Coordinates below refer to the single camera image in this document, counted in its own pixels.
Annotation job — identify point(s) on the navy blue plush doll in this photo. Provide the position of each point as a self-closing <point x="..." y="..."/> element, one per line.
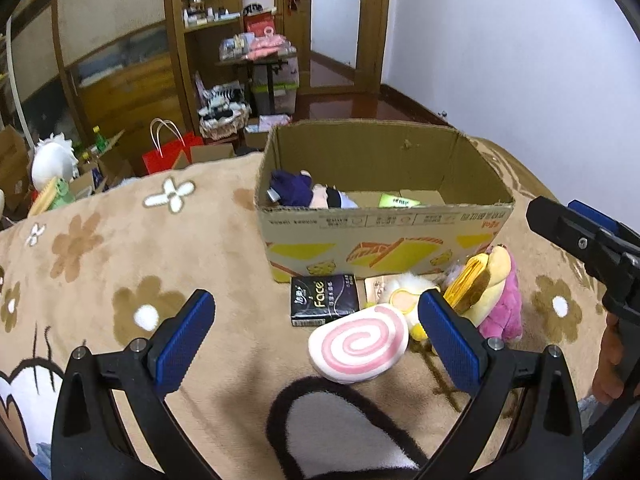
<point x="295" y="189"/>

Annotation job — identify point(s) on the black folding table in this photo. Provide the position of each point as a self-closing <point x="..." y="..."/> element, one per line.
<point x="270" y="67"/>

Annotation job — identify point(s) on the white round plush toy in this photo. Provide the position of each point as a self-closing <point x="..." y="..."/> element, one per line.
<point x="52" y="160"/>

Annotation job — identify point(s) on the wooden wardrobe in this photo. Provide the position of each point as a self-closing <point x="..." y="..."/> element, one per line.
<point x="105" y="50"/>

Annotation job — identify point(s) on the person's right hand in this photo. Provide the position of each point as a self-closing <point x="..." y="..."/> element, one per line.
<point x="606" y="360"/>

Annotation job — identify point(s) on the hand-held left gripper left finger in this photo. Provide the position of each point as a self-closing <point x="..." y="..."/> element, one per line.
<point x="184" y="341"/>

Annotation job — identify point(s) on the wooden door frame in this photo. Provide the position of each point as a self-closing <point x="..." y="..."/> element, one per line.
<point x="372" y="20"/>

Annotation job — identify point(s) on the green packet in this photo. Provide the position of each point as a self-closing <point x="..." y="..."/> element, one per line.
<point x="400" y="200"/>

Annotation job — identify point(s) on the pink swirl plush toy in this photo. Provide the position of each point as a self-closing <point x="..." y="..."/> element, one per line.
<point x="355" y="345"/>

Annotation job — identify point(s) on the beige floral printed blanket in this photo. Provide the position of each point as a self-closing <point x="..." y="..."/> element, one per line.
<point x="150" y="240"/>

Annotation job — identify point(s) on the yellow striped toy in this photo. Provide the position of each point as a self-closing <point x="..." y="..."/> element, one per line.
<point x="42" y="199"/>

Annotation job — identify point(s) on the wooden door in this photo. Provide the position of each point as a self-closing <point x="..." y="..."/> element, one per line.
<point x="295" y="5"/>

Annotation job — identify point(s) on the red paper bag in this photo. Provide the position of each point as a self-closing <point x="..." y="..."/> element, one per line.
<point x="165" y="157"/>

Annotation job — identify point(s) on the green frog plush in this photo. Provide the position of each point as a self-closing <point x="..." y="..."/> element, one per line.
<point x="62" y="192"/>

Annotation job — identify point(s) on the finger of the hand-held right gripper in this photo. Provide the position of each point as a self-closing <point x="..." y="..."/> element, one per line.
<point x="565" y="221"/>
<point x="595" y="215"/>

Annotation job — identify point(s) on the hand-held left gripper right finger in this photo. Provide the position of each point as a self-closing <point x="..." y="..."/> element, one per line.
<point x="451" y="346"/>

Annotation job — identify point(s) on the brown card packet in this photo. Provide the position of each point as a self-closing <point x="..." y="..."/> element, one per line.
<point x="374" y="287"/>

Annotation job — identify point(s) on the white and yellow fluffy plush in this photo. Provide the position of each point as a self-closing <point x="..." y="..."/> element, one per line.
<point x="400" y="296"/>

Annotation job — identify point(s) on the red box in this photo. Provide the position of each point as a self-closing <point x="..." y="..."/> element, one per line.
<point x="260" y="24"/>

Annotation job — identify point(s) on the large brown cardboard box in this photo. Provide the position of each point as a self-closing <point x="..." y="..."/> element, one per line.
<point x="12" y="165"/>

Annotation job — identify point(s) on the small brown cardboard box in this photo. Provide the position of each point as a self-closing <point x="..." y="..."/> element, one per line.
<point x="207" y="155"/>

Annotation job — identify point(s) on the wicker basket with socks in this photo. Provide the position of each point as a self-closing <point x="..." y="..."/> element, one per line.
<point x="222" y="120"/>

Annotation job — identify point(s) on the printed cardboard box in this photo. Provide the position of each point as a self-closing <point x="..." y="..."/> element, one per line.
<point x="380" y="240"/>

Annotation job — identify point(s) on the black tissue pack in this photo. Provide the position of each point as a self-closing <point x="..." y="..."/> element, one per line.
<point x="325" y="300"/>

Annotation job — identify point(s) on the clear storage bin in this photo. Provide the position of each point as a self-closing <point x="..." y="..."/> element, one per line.
<point x="285" y="87"/>

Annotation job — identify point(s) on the pink plush toy with sandwich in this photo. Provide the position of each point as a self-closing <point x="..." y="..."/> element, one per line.
<point x="502" y="305"/>

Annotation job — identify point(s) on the green bottle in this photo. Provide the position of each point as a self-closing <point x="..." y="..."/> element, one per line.
<point x="100" y="140"/>

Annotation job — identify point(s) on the pink clothes pile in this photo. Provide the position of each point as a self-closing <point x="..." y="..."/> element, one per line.
<point x="267" y="46"/>

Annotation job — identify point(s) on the open cardboard box with bottles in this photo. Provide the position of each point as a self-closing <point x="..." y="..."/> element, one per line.
<point x="107" y="170"/>

